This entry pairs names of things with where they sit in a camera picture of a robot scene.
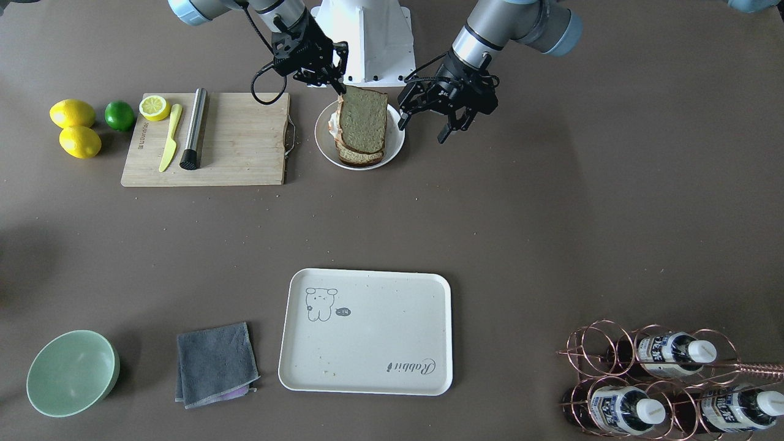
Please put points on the cream rabbit tray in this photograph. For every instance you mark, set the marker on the cream rabbit tray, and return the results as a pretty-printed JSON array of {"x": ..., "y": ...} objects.
[{"x": 372, "y": 332}]

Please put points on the tea bottle two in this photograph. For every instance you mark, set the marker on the tea bottle two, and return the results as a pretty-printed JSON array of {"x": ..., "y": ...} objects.
[{"x": 612, "y": 410}]

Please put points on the bread slice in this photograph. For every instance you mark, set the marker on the bread slice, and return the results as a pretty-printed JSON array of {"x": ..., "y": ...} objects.
[
  {"x": 354, "y": 159},
  {"x": 361, "y": 120}
]

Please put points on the bamboo cutting board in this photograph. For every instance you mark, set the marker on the bamboo cutting board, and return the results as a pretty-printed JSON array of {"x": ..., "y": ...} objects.
[{"x": 242, "y": 143}]

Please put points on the tea bottle one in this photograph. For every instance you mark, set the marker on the tea bottle one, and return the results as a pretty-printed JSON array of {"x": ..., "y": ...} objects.
[{"x": 672, "y": 355}]

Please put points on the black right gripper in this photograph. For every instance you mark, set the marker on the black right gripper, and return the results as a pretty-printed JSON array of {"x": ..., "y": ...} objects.
[{"x": 308, "y": 38}]

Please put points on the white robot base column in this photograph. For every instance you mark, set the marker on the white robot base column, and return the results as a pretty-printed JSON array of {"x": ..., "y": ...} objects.
[{"x": 379, "y": 37}]

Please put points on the yellow lemon far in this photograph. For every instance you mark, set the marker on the yellow lemon far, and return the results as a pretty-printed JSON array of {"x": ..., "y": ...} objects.
[{"x": 72, "y": 112}]

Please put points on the yellow lemon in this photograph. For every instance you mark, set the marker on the yellow lemon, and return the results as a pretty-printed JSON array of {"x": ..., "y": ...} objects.
[
  {"x": 72, "y": 112},
  {"x": 80, "y": 142}
]

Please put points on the grey folded cloth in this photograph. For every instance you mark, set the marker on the grey folded cloth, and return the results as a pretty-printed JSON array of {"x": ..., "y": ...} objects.
[{"x": 214, "y": 365}]

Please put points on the yellow lemon near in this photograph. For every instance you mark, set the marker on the yellow lemon near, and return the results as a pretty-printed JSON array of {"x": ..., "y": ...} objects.
[{"x": 80, "y": 142}]

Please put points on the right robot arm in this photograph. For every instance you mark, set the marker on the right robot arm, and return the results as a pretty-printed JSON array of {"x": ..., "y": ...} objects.
[{"x": 265, "y": 17}]

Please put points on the steel muddler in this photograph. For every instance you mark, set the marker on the steel muddler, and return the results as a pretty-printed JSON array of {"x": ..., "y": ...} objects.
[{"x": 191, "y": 154}]

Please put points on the white round plate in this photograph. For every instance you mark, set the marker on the white round plate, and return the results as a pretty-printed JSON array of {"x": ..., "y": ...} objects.
[{"x": 395, "y": 138}]

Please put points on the green ceramic bowl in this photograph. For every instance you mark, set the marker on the green ceramic bowl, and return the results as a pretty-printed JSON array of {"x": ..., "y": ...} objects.
[{"x": 72, "y": 373}]

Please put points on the half lemon slice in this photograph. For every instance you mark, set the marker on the half lemon slice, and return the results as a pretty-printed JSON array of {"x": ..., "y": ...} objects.
[{"x": 154, "y": 108}]

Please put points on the green lime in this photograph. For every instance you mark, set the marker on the green lime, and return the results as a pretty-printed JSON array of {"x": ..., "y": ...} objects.
[{"x": 119, "y": 116}]

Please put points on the tea bottle three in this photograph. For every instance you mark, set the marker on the tea bottle three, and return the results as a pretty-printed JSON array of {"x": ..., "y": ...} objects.
[{"x": 728, "y": 410}]

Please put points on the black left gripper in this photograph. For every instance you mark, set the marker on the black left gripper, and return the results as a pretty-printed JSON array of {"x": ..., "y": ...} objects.
[{"x": 449, "y": 78}]

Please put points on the copper wire bottle rack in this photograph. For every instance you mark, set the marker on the copper wire bottle rack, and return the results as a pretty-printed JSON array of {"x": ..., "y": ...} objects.
[{"x": 660, "y": 383}]

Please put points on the yellow plastic knife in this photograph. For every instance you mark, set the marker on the yellow plastic knife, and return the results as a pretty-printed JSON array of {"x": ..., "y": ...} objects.
[{"x": 170, "y": 141}]

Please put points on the fried egg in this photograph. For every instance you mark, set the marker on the fried egg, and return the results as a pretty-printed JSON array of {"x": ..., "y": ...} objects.
[{"x": 333, "y": 125}]

